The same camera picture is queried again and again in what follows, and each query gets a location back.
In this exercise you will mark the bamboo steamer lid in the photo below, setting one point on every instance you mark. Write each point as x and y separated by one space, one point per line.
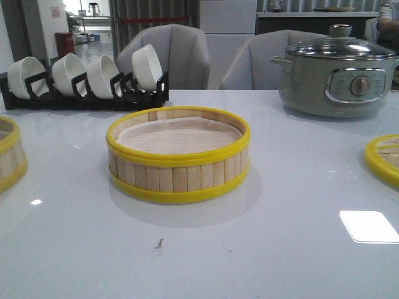
381 157

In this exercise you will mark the black dish rack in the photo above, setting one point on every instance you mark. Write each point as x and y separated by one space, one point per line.
126 96

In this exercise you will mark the grey chair right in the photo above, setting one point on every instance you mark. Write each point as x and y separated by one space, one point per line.
251 67

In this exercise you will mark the grey electric cooking pot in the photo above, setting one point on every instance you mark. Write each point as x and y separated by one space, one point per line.
341 88

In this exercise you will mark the grey chair left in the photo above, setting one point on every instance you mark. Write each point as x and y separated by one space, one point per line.
182 52

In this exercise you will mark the white bowl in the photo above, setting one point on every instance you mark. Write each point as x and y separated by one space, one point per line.
21 70
146 67
64 70
99 73

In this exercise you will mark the white cabinet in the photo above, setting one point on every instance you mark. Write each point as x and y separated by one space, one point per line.
227 24

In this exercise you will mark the grey chair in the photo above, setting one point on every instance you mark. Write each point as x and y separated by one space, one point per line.
182 52
251 67

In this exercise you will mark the glass pot lid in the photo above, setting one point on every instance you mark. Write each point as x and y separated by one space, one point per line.
340 45

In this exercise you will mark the red bin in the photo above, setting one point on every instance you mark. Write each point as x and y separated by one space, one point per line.
64 43

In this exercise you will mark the bamboo steamer tray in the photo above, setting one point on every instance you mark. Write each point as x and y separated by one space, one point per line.
13 157
178 155

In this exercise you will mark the seated person background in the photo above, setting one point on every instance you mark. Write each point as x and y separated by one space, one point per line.
387 23

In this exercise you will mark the white bowl far left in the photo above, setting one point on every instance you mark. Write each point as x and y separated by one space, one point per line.
21 70

